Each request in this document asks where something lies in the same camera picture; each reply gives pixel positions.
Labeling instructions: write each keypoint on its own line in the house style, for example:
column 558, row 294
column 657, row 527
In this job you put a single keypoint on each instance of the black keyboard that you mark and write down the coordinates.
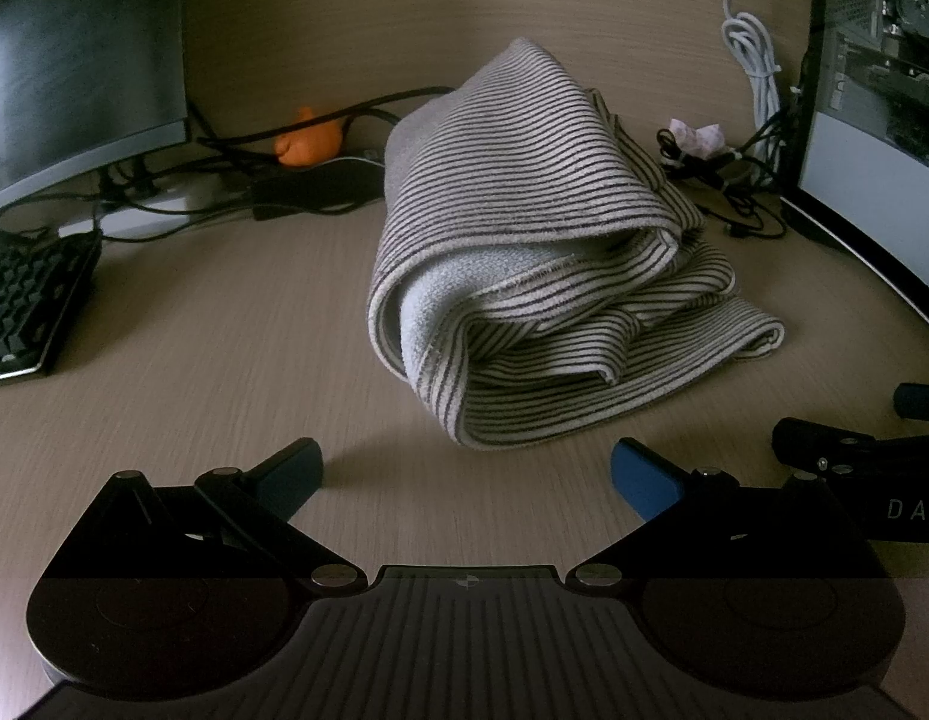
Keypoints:
column 29, row 307

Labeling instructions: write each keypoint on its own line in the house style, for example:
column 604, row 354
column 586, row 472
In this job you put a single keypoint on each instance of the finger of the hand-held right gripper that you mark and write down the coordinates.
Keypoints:
column 922, row 401
column 817, row 446

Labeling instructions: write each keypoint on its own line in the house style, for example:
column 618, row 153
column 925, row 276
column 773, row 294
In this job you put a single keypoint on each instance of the white power strip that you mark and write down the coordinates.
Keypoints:
column 157, row 202

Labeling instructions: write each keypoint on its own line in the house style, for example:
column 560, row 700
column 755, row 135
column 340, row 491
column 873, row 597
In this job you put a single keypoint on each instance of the striped beige garment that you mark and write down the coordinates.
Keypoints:
column 524, row 202

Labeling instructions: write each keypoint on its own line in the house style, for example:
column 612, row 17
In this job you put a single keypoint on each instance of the orange toy figure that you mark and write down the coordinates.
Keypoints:
column 307, row 146

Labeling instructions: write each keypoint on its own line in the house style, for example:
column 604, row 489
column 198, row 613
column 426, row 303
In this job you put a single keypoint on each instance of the curved computer monitor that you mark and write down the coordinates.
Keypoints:
column 74, row 60

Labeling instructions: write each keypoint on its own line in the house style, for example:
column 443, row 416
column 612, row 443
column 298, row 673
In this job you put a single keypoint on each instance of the glass-sided computer case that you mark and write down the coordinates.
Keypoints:
column 869, row 127

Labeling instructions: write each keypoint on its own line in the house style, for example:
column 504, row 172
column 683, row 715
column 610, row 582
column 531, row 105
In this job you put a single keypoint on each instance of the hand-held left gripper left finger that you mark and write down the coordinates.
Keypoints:
column 292, row 472

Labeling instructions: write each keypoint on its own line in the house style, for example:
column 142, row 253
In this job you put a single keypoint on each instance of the black power adapter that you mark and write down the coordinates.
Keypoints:
column 314, row 187

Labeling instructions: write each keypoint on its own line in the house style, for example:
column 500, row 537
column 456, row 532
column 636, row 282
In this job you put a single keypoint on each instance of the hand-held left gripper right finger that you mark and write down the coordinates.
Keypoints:
column 644, row 476

